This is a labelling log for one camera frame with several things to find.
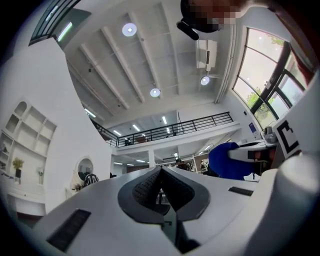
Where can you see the large black framed window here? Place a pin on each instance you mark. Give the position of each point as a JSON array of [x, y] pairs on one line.
[[257, 65]]

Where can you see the black head camera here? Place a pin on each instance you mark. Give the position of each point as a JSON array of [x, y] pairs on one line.
[[187, 30]]

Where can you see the white air conditioner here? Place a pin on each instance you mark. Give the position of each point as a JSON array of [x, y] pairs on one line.
[[206, 53]]

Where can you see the blue cloth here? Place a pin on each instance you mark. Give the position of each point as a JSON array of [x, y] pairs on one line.
[[220, 162]]

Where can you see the potted plant black pot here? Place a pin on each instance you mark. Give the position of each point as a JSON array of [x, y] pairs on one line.
[[18, 166]]

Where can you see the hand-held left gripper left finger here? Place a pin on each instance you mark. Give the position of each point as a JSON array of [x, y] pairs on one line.
[[100, 212]]

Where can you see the black balcony railing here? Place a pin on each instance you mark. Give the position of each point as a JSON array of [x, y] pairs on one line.
[[175, 124]]

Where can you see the white shelf unit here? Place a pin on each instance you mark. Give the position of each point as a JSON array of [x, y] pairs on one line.
[[27, 135]]

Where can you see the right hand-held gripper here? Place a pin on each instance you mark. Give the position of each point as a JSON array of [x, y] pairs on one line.
[[310, 120]]

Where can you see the person's head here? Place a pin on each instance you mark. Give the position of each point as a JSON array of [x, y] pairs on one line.
[[212, 15]]

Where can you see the person's red shirt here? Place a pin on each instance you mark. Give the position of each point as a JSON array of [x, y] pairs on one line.
[[300, 30]]

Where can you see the round ceiling light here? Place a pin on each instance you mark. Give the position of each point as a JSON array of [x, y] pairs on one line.
[[129, 30], [155, 92], [205, 80]]

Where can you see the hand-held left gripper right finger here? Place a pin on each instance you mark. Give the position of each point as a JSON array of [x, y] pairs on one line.
[[220, 200]]

